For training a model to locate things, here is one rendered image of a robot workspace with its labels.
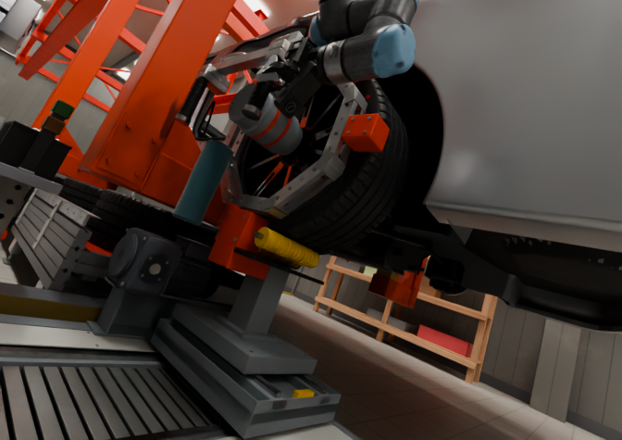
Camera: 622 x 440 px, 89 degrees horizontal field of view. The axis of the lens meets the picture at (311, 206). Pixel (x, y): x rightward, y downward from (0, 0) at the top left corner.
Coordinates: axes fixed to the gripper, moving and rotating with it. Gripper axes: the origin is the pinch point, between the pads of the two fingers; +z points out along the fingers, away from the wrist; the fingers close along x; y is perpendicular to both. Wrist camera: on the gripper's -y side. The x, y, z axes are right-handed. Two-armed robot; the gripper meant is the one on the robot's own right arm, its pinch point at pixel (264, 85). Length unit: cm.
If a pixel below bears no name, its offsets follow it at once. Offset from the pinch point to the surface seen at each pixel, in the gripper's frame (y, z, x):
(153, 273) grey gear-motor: -53, 34, -12
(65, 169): -27, 248, -19
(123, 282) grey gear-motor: -58, 36, -6
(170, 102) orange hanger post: 2, 55, -2
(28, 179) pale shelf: -40, 49, 22
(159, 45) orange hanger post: 17, 55, 10
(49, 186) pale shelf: -40, 49, 18
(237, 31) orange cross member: 179, 250, -92
